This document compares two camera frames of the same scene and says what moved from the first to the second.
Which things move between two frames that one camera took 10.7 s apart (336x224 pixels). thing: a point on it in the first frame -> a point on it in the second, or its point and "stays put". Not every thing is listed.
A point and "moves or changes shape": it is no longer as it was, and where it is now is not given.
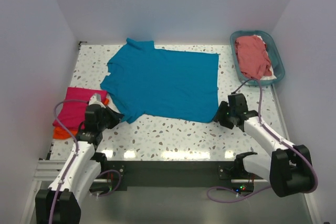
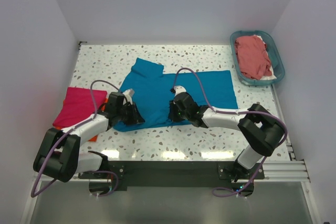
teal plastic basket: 272,51 stays put
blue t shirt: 149,83 moves or changes shape
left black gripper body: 102,124 -> 124,113
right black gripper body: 232,113 -> 177,115
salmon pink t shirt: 252,56 stays put
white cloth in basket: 273,76 stays put
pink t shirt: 72,114 stays put
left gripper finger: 112,118 -> 136,117
